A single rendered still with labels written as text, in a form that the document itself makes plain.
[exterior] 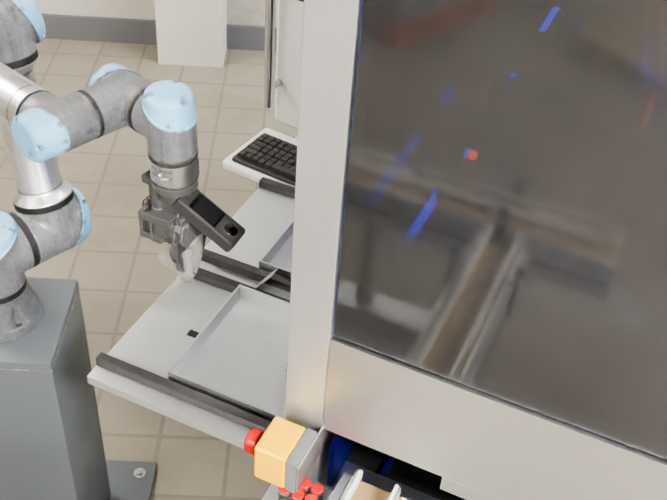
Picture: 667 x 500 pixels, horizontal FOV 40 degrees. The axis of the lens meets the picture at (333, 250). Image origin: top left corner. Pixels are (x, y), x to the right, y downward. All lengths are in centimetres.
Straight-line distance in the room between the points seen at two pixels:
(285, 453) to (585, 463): 43
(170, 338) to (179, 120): 55
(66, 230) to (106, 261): 142
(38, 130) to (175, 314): 59
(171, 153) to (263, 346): 51
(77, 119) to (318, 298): 43
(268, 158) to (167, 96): 99
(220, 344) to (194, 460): 97
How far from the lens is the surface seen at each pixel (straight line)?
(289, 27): 234
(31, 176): 184
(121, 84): 142
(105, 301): 315
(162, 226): 147
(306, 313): 129
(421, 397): 130
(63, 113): 137
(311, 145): 111
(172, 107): 133
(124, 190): 361
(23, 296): 192
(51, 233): 187
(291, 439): 141
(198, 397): 164
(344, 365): 132
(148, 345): 176
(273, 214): 204
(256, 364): 171
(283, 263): 192
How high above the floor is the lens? 214
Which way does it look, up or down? 40 degrees down
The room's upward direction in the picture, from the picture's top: 5 degrees clockwise
